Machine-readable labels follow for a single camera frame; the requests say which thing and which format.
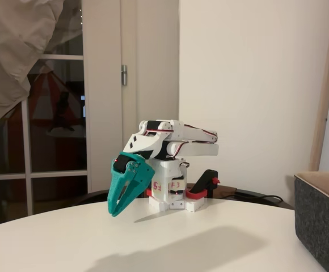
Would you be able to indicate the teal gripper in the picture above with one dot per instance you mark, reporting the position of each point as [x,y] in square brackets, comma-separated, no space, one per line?
[121,176]

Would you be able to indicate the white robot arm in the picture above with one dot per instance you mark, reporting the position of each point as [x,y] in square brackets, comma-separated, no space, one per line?
[193,147]

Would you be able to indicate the grey felt box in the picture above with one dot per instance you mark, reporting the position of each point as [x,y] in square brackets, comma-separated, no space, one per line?
[320,226]

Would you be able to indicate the white framed glass door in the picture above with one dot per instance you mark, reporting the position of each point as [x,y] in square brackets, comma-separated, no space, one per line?
[102,113]

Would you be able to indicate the metal door hinge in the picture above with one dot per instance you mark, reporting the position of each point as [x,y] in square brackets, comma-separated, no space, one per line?
[124,75]

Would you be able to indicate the beige curtain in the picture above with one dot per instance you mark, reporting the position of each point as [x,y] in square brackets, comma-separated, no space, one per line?
[5,42]

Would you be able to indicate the light wooden post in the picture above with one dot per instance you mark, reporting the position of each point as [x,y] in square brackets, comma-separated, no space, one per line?
[323,113]

